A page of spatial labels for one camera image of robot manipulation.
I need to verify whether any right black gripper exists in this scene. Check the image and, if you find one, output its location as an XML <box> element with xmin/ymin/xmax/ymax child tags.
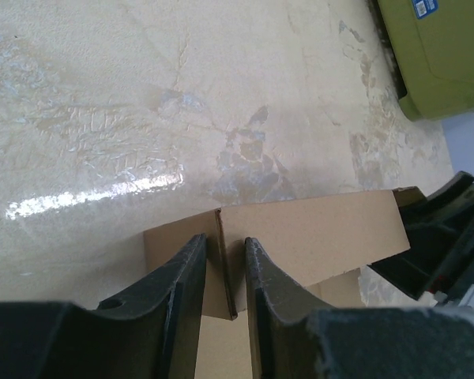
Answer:
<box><xmin>370</xmin><ymin>171</ymin><xmax>474</xmax><ymax>304</ymax></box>

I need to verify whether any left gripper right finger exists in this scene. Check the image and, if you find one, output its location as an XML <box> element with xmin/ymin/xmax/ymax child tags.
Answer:
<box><xmin>245</xmin><ymin>238</ymin><xmax>474</xmax><ymax>378</ymax></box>

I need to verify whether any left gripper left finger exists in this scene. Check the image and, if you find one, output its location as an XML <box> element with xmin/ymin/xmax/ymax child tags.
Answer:
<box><xmin>0</xmin><ymin>235</ymin><xmax>206</xmax><ymax>378</ymax></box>

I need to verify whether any brown cardboard box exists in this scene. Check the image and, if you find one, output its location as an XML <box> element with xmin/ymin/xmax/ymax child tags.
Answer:
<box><xmin>143</xmin><ymin>187</ymin><xmax>423</xmax><ymax>378</ymax></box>

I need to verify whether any olive green plastic bin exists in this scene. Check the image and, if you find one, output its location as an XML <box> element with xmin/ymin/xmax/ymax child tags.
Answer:
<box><xmin>376</xmin><ymin>0</ymin><xmax>474</xmax><ymax>121</ymax></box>

